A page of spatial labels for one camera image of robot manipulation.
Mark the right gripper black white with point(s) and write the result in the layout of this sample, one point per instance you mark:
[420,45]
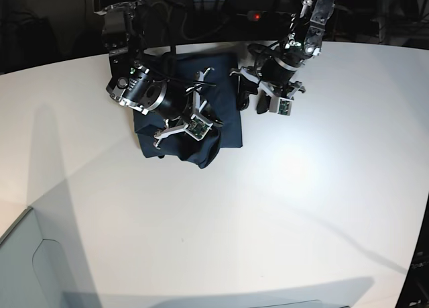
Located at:
[177,105]

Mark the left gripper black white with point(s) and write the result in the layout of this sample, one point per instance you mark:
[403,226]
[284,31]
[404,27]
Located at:
[274,78]

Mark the dark blue T-shirt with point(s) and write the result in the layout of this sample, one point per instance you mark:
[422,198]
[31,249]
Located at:
[222,98]

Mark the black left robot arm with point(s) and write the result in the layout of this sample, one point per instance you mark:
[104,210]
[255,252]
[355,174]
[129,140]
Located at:
[304,38]

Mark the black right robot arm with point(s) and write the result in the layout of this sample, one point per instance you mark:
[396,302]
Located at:
[134,69]

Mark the white power strip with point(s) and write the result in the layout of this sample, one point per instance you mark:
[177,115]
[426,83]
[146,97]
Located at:
[270,16]

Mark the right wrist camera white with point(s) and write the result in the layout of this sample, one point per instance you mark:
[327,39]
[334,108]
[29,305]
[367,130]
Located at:
[198,127]

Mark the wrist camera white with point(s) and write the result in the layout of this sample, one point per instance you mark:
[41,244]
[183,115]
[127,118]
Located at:
[280,106]
[198,127]

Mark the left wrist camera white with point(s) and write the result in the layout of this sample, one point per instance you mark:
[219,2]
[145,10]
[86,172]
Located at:
[280,106]

